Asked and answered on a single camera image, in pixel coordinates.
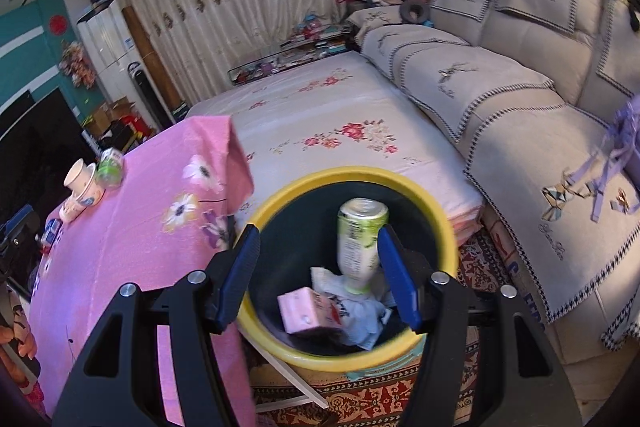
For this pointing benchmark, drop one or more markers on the white flowered bed sheet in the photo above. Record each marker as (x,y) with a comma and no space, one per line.
(325,127)

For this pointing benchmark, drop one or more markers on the grey neck pillow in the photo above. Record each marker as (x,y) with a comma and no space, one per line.
(415,11)

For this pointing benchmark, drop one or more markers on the pink strawberry carton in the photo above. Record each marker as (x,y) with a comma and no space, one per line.
(305,309)

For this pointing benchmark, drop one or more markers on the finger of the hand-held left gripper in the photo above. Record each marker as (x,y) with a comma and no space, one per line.
(20,219)

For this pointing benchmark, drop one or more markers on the white tissue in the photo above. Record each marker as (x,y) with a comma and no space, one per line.
(367,319)

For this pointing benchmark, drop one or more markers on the purple ribbon bow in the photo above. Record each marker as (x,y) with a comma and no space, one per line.
(622,127)

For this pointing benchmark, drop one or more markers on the plain white paper cup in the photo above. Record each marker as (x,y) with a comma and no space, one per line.
(77,179)

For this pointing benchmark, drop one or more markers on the brown wooden board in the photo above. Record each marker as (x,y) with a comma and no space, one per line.
(152,57)

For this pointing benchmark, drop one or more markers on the small white bottle red label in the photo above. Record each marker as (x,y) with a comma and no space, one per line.
(70,210)

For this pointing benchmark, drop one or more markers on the white bottle with green label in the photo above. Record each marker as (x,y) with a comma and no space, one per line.
(357,242)

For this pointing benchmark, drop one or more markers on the black television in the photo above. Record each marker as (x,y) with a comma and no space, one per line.
(40,147)

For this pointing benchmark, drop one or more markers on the beige sofa with embroidered covers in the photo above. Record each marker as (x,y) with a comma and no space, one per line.
(500,107)

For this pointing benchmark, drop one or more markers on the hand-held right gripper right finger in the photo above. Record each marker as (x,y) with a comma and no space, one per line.
(396,274)

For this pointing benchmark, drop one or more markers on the open cardboard boxes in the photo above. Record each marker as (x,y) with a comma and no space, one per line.
(112,114)

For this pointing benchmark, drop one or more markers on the white paper cup blue print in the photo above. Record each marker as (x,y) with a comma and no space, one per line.
(92,194)

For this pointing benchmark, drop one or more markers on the green drink can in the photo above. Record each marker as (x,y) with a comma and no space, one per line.
(110,167)

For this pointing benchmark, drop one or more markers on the white table leg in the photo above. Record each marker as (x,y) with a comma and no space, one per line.
(295,382)

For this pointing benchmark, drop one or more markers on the round red wall decoration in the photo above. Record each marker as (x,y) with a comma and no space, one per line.
(58,24)

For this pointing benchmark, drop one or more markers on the blue and white small carton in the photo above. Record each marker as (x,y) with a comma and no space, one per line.
(51,233)

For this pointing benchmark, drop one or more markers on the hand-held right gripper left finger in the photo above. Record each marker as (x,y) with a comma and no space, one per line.
(240,277)

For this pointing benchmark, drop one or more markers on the low cluttered rack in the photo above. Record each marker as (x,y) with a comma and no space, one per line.
(290,54)

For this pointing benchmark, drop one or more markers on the yellow rimmed black bin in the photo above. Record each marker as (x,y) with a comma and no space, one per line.
(310,207)

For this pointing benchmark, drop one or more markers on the pink flower wall decoration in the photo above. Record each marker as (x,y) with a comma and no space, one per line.
(77,64)

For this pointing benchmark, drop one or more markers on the black tower fan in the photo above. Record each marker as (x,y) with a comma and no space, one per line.
(150,97)

